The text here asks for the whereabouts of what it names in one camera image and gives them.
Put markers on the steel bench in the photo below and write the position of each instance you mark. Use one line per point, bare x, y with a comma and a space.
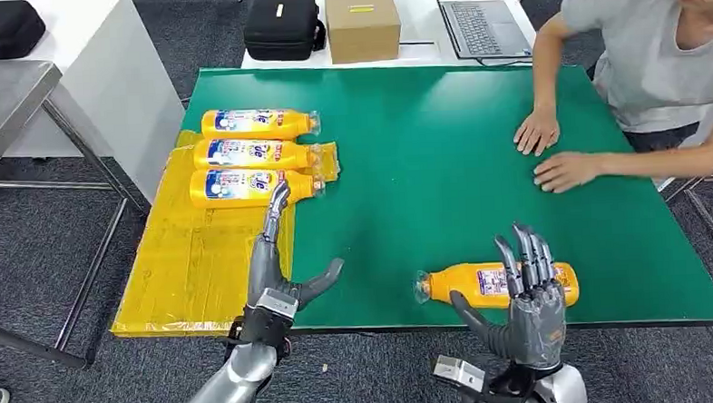
0, 101

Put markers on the green table mat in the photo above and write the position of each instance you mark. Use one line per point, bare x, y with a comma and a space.
422, 191

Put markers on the orange drink bottle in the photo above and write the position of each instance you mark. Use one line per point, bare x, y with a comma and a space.
456, 289
236, 202
296, 123
297, 156

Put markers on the white panel table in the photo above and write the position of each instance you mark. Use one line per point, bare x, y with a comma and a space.
123, 96

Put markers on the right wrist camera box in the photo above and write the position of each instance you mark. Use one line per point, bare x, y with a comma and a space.
457, 373

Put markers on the thin black pen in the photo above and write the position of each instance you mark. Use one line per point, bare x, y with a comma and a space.
416, 42

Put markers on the yellow plastic sheet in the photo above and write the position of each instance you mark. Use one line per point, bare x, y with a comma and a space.
203, 267

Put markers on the person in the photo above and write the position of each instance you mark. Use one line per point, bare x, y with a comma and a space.
645, 61

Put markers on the person's left hand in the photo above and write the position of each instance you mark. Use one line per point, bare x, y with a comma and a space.
569, 171

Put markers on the black case with white label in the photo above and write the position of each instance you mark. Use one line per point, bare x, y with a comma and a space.
283, 35

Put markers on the person's right hand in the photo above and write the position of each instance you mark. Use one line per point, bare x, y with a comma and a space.
537, 133

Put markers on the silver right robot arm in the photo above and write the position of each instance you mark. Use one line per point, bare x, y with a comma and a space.
563, 393

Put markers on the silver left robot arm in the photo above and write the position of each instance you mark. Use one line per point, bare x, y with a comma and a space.
232, 392

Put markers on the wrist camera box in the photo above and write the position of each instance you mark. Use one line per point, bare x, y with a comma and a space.
266, 330
457, 373

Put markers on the brown cardboard box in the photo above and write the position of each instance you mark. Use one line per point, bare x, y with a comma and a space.
362, 37

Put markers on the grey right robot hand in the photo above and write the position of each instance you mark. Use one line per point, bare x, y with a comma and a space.
536, 325

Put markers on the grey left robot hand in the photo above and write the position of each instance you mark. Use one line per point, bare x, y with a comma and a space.
266, 264

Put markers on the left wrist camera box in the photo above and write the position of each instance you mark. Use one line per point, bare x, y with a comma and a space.
266, 330

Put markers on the grey laptop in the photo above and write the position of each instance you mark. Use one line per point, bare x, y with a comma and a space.
487, 32

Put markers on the white desk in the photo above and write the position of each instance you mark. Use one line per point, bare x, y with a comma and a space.
415, 11

